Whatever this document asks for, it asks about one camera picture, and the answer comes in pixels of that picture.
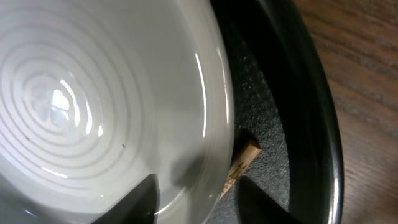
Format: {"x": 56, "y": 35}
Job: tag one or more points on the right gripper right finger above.
{"x": 256, "y": 207}

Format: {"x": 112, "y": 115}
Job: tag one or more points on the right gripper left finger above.
{"x": 139, "y": 206}

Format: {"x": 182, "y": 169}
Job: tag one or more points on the wooden chopstick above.
{"x": 247, "y": 154}

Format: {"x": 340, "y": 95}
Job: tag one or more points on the round black tray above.
{"x": 276, "y": 34}

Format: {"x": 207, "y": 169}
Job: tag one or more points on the grey plate with food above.
{"x": 97, "y": 95}

